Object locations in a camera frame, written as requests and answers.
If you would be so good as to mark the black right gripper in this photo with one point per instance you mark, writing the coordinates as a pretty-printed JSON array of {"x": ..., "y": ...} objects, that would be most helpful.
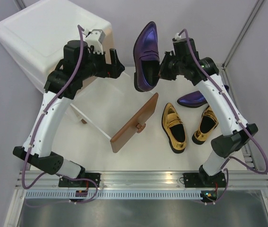
[{"x": 164, "y": 73}]

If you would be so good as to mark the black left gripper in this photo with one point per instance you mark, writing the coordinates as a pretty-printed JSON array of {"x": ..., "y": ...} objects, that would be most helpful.
[{"x": 116, "y": 68}]

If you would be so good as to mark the purple metallic loafer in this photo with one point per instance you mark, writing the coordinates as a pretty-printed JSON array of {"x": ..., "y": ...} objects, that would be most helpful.
[
  {"x": 146, "y": 59},
  {"x": 192, "y": 100}
]

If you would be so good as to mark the brown-front pulled-out drawer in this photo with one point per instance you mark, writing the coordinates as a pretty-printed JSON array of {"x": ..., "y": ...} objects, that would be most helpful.
[{"x": 114, "y": 106}]

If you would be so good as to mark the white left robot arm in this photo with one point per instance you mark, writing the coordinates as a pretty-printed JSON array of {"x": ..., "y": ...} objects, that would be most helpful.
[{"x": 80, "y": 61}]

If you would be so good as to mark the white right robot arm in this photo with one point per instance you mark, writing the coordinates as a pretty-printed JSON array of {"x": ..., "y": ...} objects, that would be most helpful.
[{"x": 204, "y": 75}]

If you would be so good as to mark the white plastic shoe cabinet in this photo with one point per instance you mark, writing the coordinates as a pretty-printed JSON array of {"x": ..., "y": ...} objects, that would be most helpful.
[{"x": 35, "y": 36}]

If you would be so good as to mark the beige upper drawer front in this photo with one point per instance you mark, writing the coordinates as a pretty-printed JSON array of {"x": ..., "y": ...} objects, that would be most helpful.
[{"x": 108, "y": 41}]

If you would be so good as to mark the gold metallic loafer left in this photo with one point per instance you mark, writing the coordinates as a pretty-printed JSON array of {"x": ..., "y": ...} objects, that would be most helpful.
[{"x": 174, "y": 129}]

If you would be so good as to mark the gold metallic loafer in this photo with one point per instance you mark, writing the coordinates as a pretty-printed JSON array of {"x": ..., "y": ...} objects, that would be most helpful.
[
  {"x": 206, "y": 126},
  {"x": 174, "y": 129}
]

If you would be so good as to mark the gold metallic loafer right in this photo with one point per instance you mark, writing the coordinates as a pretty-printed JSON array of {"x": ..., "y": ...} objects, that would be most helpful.
[{"x": 206, "y": 126}]

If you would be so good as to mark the brown lower drawer knob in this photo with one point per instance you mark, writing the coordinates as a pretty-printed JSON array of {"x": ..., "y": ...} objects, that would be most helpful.
[{"x": 140, "y": 127}]

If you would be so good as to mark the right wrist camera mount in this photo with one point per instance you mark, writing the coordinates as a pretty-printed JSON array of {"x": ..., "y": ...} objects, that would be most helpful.
[{"x": 177, "y": 37}]

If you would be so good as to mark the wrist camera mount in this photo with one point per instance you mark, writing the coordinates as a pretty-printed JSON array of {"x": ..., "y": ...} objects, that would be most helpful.
[
  {"x": 177, "y": 37},
  {"x": 94, "y": 41}
]

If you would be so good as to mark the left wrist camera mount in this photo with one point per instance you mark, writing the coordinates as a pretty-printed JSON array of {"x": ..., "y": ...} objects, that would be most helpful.
[{"x": 94, "y": 41}]

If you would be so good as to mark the aluminium corner frame post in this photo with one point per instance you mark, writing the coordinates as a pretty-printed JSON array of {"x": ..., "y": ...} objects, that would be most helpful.
[{"x": 243, "y": 31}]

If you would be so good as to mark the aluminium mounting rail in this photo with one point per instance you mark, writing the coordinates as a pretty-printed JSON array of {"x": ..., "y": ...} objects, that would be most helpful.
[{"x": 171, "y": 180}]

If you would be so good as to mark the aluminium left frame post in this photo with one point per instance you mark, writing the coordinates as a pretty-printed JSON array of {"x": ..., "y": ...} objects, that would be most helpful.
[{"x": 20, "y": 4}]

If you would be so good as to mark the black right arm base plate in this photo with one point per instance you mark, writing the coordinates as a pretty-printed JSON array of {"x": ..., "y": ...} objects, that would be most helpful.
[{"x": 199, "y": 180}]

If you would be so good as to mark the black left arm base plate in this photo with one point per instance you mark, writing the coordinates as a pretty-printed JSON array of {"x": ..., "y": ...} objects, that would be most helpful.
[{"x": 91, "y": 180}]

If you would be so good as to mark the white slotted cable duct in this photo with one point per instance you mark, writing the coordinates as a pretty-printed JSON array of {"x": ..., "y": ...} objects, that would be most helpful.
[{"x": 114, "y": 194}]

